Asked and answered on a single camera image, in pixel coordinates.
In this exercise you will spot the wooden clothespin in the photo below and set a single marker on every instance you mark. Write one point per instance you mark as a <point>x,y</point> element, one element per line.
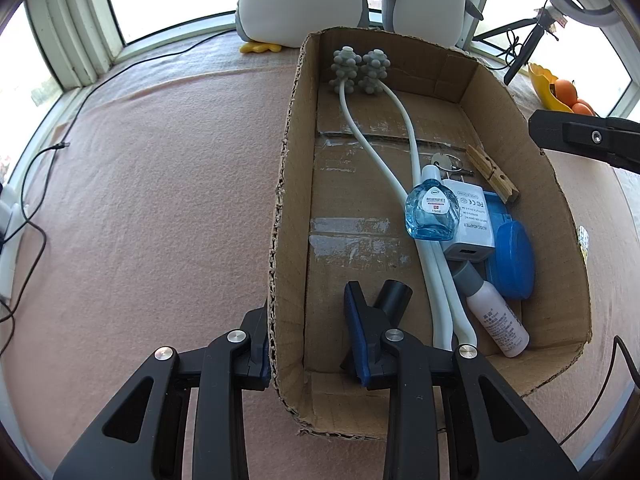
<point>492,172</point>

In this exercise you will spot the blue round case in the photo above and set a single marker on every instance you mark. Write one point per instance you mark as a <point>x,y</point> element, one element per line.
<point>515,260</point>

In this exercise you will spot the large grey penguin plush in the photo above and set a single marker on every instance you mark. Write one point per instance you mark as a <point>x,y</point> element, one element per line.
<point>300,0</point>

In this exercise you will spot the white neck massager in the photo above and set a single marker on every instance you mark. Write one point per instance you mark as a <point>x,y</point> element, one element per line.
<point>345,65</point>

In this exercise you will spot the cardboard box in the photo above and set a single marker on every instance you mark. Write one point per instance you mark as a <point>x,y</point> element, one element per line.
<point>350,200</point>

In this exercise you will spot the black tube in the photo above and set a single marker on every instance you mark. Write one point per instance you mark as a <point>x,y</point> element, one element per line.
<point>395,302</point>

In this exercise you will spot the black tripod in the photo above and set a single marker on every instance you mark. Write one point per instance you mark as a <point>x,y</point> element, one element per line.
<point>522,55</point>

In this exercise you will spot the white charger adapter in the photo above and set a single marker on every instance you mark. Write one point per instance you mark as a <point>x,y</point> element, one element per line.
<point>472,230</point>

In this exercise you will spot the white bottle with grey cap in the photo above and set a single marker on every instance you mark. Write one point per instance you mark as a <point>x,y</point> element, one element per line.
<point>500,325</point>

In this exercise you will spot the blue eye drop bottle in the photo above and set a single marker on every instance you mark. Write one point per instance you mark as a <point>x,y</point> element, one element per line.
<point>432,215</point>

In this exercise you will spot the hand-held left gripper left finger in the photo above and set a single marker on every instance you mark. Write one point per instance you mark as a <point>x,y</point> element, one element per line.
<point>255,355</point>

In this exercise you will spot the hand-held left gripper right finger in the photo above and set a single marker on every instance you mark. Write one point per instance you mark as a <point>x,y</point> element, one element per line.
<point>356,330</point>

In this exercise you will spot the small grey penguin plush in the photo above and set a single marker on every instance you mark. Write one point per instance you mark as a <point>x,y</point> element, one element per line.
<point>425,0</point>

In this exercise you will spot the white window frame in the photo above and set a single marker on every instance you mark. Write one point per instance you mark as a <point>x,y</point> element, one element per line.
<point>55,25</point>

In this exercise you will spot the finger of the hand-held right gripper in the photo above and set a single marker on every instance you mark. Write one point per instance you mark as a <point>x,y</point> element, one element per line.
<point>585,135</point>

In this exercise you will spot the white power strip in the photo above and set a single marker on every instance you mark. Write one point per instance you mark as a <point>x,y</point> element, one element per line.
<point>7,265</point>

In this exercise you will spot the yellow bowl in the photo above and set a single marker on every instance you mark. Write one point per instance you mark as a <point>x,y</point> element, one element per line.
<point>542,85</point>

